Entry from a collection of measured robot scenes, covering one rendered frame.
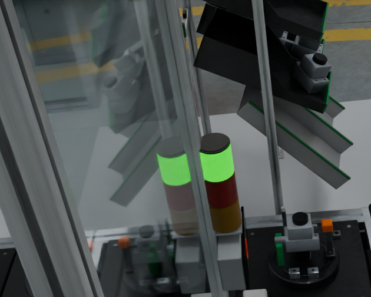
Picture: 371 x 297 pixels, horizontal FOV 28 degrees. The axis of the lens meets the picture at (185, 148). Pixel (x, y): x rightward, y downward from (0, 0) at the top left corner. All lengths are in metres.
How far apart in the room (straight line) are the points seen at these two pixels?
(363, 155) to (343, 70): 2.10
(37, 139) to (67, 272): 0.08
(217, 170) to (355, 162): 0.89
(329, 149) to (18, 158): 1.38
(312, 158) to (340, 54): 2.61
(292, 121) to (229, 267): 0.61
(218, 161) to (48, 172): 0.70
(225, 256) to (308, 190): 0.74
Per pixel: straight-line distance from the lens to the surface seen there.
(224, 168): 1.07
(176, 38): 0.97
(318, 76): 1.55
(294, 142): 1.57
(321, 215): 1.62
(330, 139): 1.71
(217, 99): 3.88
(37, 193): 0.38
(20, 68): 0.36
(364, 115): 2.10
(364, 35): 4.36
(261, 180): 1.89
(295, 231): 1.41
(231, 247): 1.15
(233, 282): 1.17
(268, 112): 1.50
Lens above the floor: 2.02
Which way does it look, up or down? 35 degrees down
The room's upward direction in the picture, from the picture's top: 11 degrees counter-clockwise
